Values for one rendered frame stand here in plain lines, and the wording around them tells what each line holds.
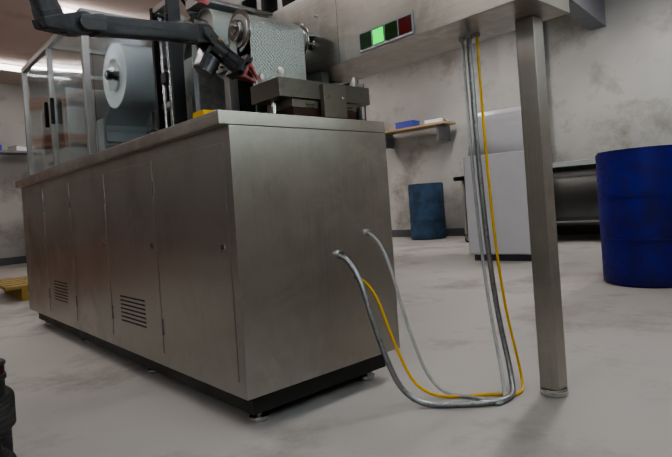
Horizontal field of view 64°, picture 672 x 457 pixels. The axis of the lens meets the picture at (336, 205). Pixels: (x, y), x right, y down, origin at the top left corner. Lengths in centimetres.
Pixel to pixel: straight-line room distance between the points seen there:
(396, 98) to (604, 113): 321
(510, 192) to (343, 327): 345
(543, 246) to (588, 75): 619
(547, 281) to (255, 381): 90
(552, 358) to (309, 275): 77
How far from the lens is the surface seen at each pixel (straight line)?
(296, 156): 162
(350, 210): 175
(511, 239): 503
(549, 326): 175
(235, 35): 197
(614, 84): 771
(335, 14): 210
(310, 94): 177
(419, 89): 883
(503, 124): 514
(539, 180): 170
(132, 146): 203
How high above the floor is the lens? 62
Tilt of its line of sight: level
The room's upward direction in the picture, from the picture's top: 4 degrees counter-clockwise
